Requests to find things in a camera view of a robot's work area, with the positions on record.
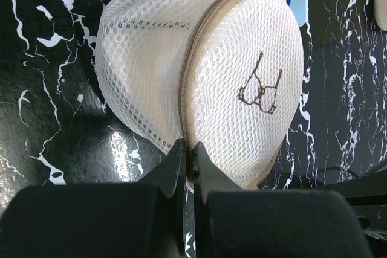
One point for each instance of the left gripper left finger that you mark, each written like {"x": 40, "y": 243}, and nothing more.
{"x": 139, "y": 219}

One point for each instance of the mesh laundry bag with glasses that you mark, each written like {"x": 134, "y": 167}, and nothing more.
{"x": 225, "y": 73}

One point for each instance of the light blue board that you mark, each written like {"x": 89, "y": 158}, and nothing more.
{"x": 300, "y": 10}

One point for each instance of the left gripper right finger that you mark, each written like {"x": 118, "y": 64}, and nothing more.
{"x": 232, "y": 222}

